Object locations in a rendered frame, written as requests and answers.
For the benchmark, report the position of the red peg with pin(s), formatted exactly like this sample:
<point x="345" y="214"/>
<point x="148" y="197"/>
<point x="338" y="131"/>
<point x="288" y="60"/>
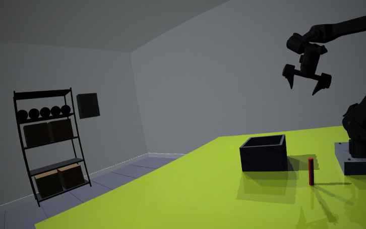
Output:
<point x="311" y="171"/>

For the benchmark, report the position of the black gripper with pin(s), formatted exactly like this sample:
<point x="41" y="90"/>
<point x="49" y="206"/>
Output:
<point x="308" y="71"/>

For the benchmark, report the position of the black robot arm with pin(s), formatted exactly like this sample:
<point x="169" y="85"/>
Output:
<point x="354" y="121"/>

